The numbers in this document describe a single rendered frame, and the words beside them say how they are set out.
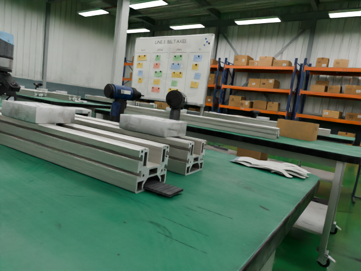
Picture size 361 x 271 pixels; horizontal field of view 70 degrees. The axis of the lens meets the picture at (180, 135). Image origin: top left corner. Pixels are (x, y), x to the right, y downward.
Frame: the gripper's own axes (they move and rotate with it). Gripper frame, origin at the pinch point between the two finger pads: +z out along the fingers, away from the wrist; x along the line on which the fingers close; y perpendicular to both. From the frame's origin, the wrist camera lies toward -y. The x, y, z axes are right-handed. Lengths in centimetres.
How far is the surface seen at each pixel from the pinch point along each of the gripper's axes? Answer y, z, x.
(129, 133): -78, -5, 5
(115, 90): -52, -16, -15
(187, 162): -97, 0, 4
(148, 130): -85, -6, 6
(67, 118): -66, -7, 16
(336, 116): -137, -38, -922
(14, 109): -56, -8, 25
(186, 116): -14, -3, -143
